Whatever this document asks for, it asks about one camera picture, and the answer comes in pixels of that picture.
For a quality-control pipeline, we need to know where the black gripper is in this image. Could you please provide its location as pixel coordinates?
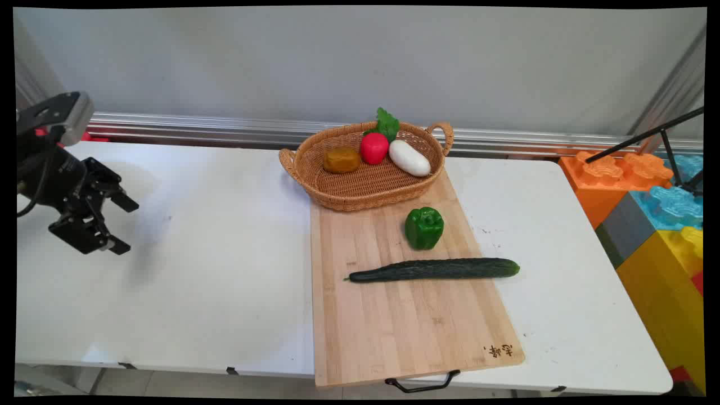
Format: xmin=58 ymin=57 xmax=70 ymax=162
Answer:
xmin=17 ymin=134 xmax=140 ymax=255

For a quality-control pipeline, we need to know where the brown toy bread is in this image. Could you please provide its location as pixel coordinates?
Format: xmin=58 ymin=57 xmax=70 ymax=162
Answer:
xmin=323 ymin=146 xmax=362 ymax=174

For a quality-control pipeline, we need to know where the woven wicker basket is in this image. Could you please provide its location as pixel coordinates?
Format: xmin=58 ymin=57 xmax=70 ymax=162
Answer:
xmin=278 ymin=120 xmax=455 ymax=213

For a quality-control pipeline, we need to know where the red toy radish with leaves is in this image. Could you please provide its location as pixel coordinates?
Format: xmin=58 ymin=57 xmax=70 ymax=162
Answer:
xmin=360 ymin=107 xmax=401 ymax=165

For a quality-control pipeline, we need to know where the white toy eggplant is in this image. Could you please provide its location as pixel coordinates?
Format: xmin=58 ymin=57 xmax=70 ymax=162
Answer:
xmin=389 ymin=139 xmax=432 ymax=178

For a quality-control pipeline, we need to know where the bamboo cutting board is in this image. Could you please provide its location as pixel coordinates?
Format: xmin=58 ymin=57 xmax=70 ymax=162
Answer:
xmin=309 ymin=167 xmax=526 ymax=393

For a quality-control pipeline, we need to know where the green toy bell pepper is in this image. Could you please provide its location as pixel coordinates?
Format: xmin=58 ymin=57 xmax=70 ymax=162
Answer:
xmin=404 ymin=206 xmax=445 ymax=251

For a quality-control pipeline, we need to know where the long dark green cucumber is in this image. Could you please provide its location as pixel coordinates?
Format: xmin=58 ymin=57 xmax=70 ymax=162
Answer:
xmin=344 ymin=258 xmax=521 ymax=283

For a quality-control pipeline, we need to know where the orange giant building block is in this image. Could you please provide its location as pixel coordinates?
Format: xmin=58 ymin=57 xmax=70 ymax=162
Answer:
xmin=558 ymin=150 xmax=674 ymax=230

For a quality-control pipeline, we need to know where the grey giant building block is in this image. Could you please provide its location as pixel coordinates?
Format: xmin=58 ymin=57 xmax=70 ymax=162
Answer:
xmin=595 ymin=192 xmax=657 ymax=270

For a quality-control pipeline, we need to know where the black tripod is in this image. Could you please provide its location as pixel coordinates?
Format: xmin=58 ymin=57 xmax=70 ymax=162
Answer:
xmin=585 ymin=106 xmax=705 ymax=197

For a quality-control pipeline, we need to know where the yellow giant building block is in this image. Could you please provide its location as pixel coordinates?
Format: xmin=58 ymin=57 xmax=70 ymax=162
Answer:
xmin=615 ymin=226 xmax=706 ymax=394

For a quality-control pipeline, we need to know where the blue giant building block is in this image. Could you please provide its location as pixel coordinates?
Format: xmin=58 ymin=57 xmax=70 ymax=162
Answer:
xmin=629 ymin=154 xmax=704 ymax=232

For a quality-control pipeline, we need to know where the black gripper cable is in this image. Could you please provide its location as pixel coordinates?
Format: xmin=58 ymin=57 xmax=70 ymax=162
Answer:
xmin=16 ymin=147 xmax=57 ymax=218

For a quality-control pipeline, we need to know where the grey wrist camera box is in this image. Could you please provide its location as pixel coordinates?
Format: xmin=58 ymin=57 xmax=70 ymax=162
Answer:
xmin=16 ymin=92 xmax=95 ymax=147

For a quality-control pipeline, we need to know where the aluminium frame rail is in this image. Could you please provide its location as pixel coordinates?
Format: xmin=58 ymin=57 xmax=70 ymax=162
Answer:
xmin=84 ymin=111 xmax=704 ymax=159

